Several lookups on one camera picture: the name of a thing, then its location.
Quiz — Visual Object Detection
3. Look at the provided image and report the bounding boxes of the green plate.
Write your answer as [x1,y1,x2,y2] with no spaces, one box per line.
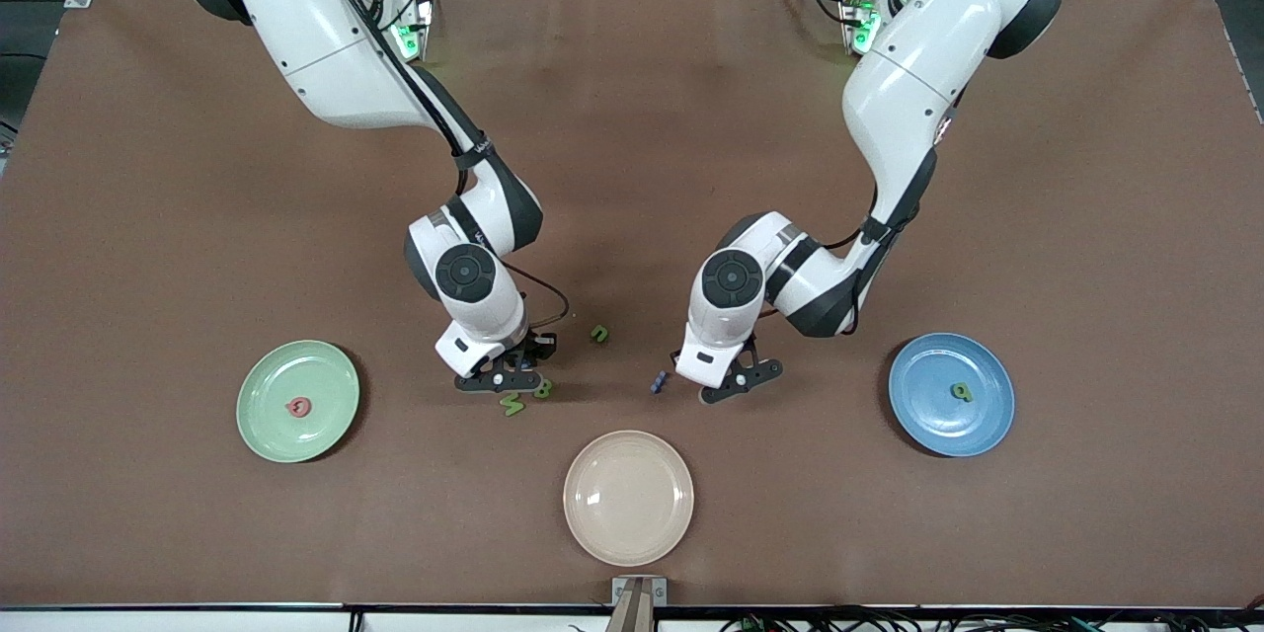
[236,340,361,464]

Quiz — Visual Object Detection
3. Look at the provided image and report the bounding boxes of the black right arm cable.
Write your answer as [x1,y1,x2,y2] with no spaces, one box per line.
[232,0,572,332]

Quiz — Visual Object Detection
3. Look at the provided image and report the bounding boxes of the black cable bundle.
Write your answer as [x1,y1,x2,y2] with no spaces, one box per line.
[719,607,1264,632]

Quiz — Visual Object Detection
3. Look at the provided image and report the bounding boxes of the grey metal bracket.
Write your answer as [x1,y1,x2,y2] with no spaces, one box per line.
[610,576,669,632]

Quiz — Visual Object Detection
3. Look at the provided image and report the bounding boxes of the blue plate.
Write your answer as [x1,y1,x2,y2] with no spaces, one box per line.
[888,332,1016,458]

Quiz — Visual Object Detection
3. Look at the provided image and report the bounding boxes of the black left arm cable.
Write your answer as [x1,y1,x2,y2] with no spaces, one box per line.
[760,99,949,337]

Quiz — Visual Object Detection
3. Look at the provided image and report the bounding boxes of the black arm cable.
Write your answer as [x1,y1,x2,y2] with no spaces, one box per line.
[760,99,949,337]
[232,0,572,332]

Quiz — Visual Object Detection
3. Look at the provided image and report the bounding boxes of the brown table mat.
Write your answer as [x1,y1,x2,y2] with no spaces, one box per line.
[0,0,1264,610]

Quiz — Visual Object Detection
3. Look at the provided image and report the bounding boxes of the beige plate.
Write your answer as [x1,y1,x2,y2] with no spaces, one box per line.
[563,430,695,568]

